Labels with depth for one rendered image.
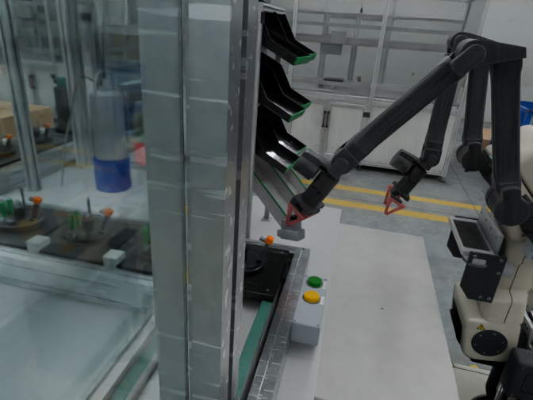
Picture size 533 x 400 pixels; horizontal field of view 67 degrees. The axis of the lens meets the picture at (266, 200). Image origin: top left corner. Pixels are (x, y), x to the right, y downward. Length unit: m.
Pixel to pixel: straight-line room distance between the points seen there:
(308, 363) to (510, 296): 0.70
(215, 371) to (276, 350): 0.76
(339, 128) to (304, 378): 4.29
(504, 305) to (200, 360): 1.32
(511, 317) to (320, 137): 3.98
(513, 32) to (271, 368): 9.29
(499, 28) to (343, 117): 5.30
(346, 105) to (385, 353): 4.12
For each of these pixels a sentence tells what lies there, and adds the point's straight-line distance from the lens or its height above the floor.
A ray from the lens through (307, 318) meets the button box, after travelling 1.02.
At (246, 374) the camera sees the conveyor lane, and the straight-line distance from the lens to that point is 0.90.
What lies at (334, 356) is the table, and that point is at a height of 0.86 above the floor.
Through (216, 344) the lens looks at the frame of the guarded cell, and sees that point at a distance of 0.17.
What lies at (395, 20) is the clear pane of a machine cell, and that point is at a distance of 4.98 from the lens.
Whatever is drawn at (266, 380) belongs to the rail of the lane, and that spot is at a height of 0.95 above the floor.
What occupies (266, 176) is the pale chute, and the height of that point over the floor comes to 1.12.
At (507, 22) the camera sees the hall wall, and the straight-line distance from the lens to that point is 9.78.
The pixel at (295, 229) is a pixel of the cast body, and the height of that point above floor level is 1.06.
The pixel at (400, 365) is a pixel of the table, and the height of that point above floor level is 0.86.
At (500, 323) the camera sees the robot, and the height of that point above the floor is 0.81.
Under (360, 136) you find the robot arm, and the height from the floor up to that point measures 1.36.
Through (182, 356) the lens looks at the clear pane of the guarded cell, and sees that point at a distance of 0.17.
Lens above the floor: 1.61
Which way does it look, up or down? 24 degrees down
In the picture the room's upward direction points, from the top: 4 degrees clockwise
